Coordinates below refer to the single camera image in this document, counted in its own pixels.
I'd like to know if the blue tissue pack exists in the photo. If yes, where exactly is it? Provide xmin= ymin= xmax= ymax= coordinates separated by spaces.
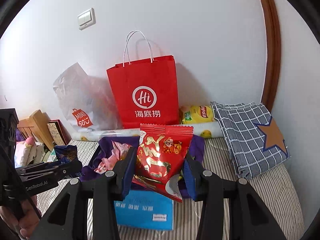
xmin=114 ymin=190 xmax=174 ymax=231

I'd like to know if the white Miniso plastic bag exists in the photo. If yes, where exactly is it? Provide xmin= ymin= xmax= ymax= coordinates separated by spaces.
xmin=53 ymin=63 xmax=122 ymax=132

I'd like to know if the wooden headboard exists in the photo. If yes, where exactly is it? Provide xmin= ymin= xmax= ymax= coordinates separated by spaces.
xmin=17 ymin=110 xmax=54 ymax=151

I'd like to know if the wooden door frame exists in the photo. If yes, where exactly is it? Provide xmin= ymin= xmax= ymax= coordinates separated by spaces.
xmin=260 ymin=0 xmax=281 ymax=111

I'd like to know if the yellow Lipton tea pack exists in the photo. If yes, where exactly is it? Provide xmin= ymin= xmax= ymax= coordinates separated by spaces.
xmin=180 ymin=106 xmax=214 ymax=124

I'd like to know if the framed picture board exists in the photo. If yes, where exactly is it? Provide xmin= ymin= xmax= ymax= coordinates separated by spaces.
xmin=47 ymin=120 xmax=67 ymax=146

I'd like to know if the blue cookie snack bag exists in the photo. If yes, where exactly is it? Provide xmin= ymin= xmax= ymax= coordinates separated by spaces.
xmin=54 ymin=145 xmax=78 ymax=164

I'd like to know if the purple towel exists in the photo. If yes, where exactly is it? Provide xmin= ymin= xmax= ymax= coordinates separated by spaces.
xmin=80 ymin=135 xmax=204 ymax=192

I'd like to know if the white wall light switch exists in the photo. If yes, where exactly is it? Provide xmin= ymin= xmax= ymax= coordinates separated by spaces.
xmin=77 ymin=8 xmax=96 ymax=30

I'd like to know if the pink floral bedding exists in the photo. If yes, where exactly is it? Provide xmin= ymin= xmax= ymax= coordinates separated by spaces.
xmin=14 ymin=137 xmax=51 ymax=168

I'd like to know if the red gold snack bag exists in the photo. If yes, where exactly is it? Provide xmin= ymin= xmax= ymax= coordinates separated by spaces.
xmin=132 ymin=124 xmax=194 ymax=203

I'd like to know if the person's left hand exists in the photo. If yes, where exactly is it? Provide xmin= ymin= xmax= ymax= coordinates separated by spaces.
xmin=1 ymin=200 xmax=40 ymax=239

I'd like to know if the red paper shopping bag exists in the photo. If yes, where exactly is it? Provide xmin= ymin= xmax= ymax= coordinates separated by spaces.
xmin=106 ymin=30 xmax=180 ymax=128

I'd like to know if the pink biscuit snack bag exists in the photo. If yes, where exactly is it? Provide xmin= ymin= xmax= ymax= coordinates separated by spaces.
xmin=94 ymin=141 xmax=131 ymax=174

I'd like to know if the striped grey mattress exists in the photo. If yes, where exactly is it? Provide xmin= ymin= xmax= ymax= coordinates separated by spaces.
xmin=40 ymin=138 xmax=304 ymax=239

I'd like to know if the blue checked folded cloth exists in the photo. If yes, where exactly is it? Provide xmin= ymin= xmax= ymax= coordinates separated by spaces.
xmin=211 ymin=102 xmax=291 ymax=180

